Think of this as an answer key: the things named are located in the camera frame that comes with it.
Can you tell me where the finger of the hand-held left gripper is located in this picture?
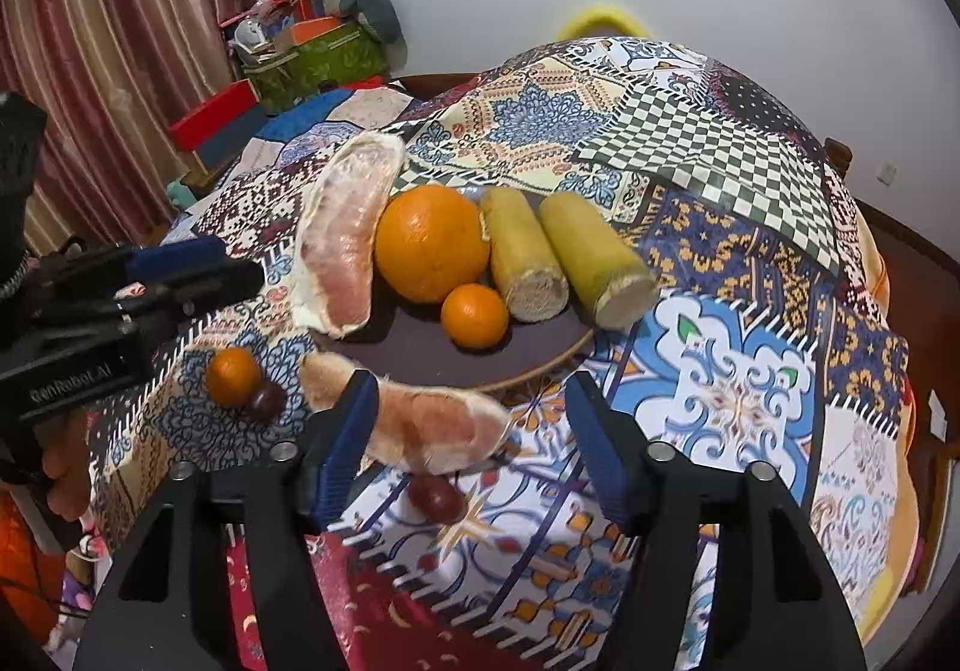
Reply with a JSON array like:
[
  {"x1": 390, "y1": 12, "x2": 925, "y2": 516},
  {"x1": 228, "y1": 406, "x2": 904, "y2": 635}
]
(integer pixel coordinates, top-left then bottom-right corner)
[
  {"x1": 112, "y1": 260, "x2": 266, "y2": 342},
  {"x1": 34, "y1": 236, "x2": 228, "y2": 312}
]

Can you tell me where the patterned patchwork tablecloth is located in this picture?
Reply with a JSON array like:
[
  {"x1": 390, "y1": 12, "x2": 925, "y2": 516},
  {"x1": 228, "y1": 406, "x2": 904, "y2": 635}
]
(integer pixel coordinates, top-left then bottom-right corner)
[{"x1": 90, "y1": 33, "x2": 920, "y2": 671}]

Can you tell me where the wooden chair post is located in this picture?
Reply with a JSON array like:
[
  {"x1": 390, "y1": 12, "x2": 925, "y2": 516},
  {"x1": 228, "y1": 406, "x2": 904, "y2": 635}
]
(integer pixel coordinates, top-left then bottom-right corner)
[{"x1": 823, "y1": 137, "x2": 856, "y2": 178}]

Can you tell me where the dark red date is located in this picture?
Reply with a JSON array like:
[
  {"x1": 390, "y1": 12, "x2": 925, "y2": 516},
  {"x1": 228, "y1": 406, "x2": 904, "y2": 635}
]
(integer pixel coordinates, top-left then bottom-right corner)
[
  {"x1": 407, "y1": 474, "x2": 466, "y2": 522},
  {"x1": 247, "y1": 380, "x2": 286, "y2": 423}
]

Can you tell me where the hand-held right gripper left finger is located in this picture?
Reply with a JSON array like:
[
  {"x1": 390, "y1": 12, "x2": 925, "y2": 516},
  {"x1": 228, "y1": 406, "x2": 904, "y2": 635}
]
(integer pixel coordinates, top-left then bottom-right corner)
[{"x1": 71, "y1": 369, "x2": 381, "y2": 671}]

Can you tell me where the peeled pomelo segment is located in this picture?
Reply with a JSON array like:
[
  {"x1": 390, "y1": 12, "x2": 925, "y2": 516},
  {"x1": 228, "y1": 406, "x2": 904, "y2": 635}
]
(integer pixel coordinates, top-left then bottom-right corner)
[
  {"x1": 291, "y1": 131, "x2": 406, "y2": 334},
  {"x1": 302, "y1": 352, "x2": 515, "y2": 475}
]

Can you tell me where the orange box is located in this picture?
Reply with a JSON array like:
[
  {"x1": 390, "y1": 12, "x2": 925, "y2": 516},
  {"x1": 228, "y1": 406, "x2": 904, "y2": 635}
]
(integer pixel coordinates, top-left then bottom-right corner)
[{"x1": 289, "y1": 17, "x2": 346, "y2": 46}]

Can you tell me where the yellow foam tube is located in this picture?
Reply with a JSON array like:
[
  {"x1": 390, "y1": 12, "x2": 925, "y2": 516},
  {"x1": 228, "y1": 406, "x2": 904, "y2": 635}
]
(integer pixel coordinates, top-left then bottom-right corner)
[{"x1": 555, "y1": 2, "x2": 647, "y2": 42}]

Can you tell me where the medium orange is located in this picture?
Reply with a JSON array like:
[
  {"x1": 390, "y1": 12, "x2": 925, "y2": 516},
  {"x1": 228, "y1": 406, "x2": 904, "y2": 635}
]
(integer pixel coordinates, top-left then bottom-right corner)
[{"x1": 440, "y1": 283, "x2": 511, "y2": 349}]

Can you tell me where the blue grey box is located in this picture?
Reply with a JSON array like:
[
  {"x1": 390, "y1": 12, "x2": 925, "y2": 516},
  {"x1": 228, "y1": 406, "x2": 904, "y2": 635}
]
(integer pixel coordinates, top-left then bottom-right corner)
[{"x1": 196, "y1": 108, "x2": 271, "y2": 169}]

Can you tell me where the person's left hand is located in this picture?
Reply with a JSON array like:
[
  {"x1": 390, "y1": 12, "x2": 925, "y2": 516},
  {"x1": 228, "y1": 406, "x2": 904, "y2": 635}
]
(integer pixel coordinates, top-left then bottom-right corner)
[{"x1": 41, "y1": 412, "x2": 95, "y2": 520}]

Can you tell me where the red box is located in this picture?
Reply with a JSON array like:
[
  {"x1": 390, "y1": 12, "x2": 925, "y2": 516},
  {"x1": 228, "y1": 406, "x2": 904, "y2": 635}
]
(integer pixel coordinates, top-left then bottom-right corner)
[{"x1": 169, "y1": 80, "x2": 260, "y2": 151}]

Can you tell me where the striped brown curtain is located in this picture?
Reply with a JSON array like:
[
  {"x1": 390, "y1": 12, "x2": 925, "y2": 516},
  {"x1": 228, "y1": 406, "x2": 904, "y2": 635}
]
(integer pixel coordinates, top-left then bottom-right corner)
[{"x1": 0, "y1": 0, "x2": 256, "y2": 267}]

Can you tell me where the large orange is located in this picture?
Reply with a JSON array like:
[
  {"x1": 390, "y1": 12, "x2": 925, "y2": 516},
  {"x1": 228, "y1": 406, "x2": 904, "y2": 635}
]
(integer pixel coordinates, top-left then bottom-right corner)
[{"x1": 375, "y1": 185, "x2": 492, "y2": 304}]

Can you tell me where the green storage box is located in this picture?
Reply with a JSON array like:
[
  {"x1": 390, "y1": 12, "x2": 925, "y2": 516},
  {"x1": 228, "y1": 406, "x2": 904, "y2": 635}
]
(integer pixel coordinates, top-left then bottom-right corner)
[{"x1": 244, "y1": 26, "x2": 387, "y2": 113}]

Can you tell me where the small tangerine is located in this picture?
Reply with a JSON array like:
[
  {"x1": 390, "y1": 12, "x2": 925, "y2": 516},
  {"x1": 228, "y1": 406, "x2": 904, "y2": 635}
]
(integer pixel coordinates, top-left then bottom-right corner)
[{"x1": 205, "y1": 347, "x2": 263, "y2": 409}]

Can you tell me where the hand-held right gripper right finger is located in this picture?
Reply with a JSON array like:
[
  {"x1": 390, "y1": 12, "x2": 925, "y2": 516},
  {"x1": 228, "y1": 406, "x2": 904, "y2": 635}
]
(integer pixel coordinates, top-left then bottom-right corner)
[{"x1": 564, "y1": 371, "x2": 871, "y2": 671}]

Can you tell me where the dark purple plate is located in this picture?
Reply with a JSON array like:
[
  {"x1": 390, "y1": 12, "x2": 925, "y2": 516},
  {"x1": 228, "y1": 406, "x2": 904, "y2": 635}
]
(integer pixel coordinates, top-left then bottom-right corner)
[{"x1": 307, "y1": 183, "x2": 597, "y2": 393}]

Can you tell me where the yellow sugarcane piece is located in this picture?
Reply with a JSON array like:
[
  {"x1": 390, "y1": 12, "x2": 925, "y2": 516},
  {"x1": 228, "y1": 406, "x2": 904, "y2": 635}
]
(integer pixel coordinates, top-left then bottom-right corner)
[
  {"x1": 480, "y1": 188, "x2": 572, "y2": 325},
  {"x1": 538, "y1": 191, "x2": 661, "y2": 331}
]

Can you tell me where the blue patchwork blanket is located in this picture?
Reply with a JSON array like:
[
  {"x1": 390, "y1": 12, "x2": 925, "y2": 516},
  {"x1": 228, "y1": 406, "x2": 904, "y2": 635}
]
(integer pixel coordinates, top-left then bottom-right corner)
[{"x1": 247, "y1": 84, "x2": 413, "y2": 169}]

